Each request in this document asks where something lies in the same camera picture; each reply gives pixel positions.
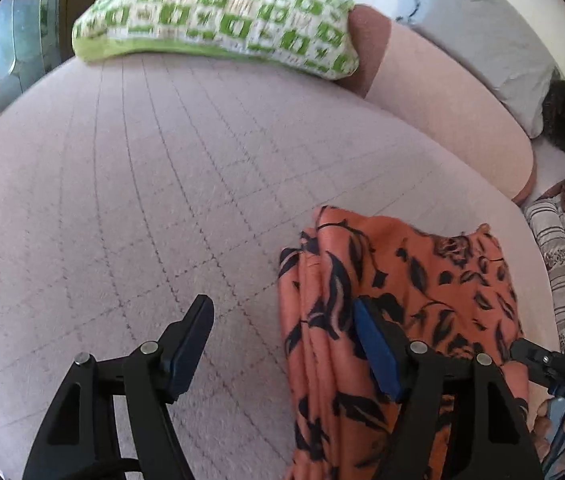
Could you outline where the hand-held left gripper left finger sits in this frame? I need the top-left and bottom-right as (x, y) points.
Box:
(22, 294), (216, 480)

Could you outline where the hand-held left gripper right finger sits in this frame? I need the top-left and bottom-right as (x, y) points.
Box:
(352, 296), (545, 480)

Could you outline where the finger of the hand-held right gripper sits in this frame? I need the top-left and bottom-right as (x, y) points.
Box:
(509, 337), (558, 387)

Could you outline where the orange floral garment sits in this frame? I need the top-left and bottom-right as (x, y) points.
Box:
(277, 205), (530, 480)

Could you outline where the person's right hand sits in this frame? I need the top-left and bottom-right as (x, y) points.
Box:
(532, 400), (565, 463)

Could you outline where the striped beige blanket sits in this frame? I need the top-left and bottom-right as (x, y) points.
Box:
(522, 197), (565, 341)

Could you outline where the pink quilted bed cover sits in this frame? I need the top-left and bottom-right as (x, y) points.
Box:
(0, 52), (563, 480)

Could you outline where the pink bolster cushion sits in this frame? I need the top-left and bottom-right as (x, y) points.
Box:
(347, 4), (535, 206)

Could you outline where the grey pillow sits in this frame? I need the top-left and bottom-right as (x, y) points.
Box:
(395, 0), (560, 140)

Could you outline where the green white patterned pillow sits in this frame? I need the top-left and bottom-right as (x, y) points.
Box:
(71, 0), (360, 82)

